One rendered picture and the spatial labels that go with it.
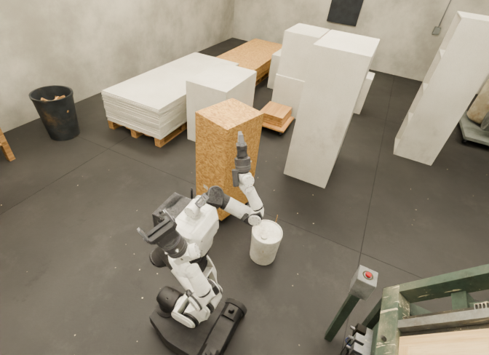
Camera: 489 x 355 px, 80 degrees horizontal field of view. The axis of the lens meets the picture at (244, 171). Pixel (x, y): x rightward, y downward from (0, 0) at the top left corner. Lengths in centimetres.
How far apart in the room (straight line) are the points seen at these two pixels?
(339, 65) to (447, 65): 192
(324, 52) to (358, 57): 34
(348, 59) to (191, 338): 292
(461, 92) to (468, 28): 80
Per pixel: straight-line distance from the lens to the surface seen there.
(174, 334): 256
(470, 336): 187
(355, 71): 338
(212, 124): 265
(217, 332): 253
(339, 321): 259
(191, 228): 152
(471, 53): 492
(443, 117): 516
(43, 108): 476
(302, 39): 524
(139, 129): 465
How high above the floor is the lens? 253
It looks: 38 degrees down
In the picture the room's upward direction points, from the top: 7 degrees clockwise
